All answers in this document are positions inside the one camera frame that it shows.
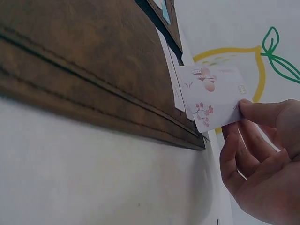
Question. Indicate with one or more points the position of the person's right hand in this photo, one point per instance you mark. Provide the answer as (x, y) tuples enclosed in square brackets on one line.
[(264, 182)]

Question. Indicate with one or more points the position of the white floral bank card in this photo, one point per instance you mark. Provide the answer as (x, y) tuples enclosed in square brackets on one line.
[(218, 98)]

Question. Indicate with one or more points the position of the plain white card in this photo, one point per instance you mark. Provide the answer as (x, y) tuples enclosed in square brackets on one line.
[(189, 113), (172, 77)]

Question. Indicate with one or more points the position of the light blue card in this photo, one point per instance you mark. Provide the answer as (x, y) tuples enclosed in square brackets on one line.
[(165, 11)]

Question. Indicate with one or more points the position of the brown leather wallet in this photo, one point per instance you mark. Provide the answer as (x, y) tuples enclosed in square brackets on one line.
[(93, 70)]

